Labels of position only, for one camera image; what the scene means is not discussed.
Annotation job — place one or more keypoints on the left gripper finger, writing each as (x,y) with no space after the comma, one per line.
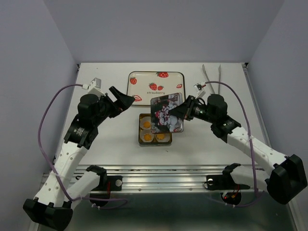
(122,100)
(115,111)

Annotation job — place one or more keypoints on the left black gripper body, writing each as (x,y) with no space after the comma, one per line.
(106,104)

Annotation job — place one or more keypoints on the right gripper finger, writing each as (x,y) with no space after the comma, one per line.
(181,111)
(189,102)

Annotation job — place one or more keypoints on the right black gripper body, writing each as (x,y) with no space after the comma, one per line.
(198,110)

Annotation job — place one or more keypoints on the gold tin lid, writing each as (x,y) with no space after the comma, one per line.
(161,119)

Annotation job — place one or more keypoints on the metal tongs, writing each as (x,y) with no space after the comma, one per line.
(212,73)

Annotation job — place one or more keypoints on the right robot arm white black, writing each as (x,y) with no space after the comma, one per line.
(281,176)

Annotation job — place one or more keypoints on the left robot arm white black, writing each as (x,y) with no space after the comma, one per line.
(55,202)

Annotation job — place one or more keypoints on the strawberry pattern tray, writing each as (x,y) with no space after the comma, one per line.
(145,85)

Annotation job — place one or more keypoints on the paper cup back left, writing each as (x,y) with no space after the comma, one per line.
(142,120)

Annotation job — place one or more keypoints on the paper cup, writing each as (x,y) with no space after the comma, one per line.
(142,132)
(166,139)
(142,120)

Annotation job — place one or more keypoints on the paper cup front right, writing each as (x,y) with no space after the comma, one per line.
(166,139)

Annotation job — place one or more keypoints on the paper cup front left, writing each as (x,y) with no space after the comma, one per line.
(142,132)

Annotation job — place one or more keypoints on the square cookie tin base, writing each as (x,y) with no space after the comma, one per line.
(154,142)

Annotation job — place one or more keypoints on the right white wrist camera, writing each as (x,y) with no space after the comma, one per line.
(199,87)

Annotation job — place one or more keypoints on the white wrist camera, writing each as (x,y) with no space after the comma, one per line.
(93,86)
(199,87)

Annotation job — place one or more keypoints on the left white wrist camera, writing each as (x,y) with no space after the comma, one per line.
(93,86)

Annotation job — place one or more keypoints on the aluminium mounting rail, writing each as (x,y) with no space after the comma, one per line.
(174,178)

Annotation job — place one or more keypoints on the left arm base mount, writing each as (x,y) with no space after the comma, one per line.
(100,194)

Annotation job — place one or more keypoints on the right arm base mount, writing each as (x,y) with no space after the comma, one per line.
(230,192)

